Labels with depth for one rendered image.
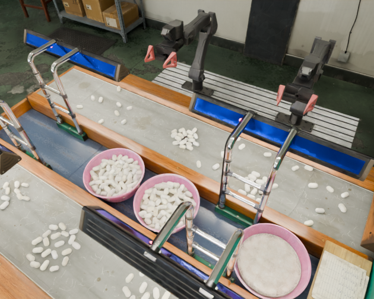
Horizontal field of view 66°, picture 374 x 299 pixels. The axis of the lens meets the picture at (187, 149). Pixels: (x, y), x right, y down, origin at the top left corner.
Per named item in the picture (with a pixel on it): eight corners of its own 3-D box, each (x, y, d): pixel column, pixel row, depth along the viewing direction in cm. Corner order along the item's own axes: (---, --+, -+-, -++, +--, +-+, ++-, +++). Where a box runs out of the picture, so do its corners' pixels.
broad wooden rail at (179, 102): (93, 79, 201) (85, 56, 187) (372, 196, 135) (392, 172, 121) (81, 88, 195) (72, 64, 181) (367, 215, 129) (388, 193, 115)
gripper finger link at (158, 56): (152, 57, 122) (165, 46, 127) (139, 53, 124) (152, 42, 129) (155, 70, 127) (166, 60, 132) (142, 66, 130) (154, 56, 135)
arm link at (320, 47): (322, 71, 112) (339, 35, 129) (298, 64, 115) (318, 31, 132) (312, 96, 122) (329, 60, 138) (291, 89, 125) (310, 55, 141)
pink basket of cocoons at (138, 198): (146, 181, 133) (143, 169, 126) (203, 190, 129) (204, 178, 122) (128, 235, 116) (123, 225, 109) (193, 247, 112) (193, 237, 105)
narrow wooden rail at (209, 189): (40, 105, 173) (32, 91, 165) (360, 269, 107) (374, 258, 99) (32, 110, 170) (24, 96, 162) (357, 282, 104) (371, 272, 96)
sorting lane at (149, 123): (73, 70, 184) (72, 67, 183) (382, 199, 118) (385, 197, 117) (35, 96, 168) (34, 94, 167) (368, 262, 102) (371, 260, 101)
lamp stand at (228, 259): (187, 253, 111) (183, 190, 77) (234, 282, 103) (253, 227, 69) (159, 298, 101) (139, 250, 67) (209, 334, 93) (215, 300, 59)
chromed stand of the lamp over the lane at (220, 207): (234, 179, 132) (247, 105, 98) (275, 199, 125) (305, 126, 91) (214, 210, 122) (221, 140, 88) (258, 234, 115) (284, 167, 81)
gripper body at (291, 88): (313, 93, 104) (319, 82, 108) (285, 85, 107) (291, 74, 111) (308, 106, 109) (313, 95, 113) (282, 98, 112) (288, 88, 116)
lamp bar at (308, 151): (199, 99, 113) (199, 85, 108) (368, 164, 91) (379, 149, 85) (187, 111, 109) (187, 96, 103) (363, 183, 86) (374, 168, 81)
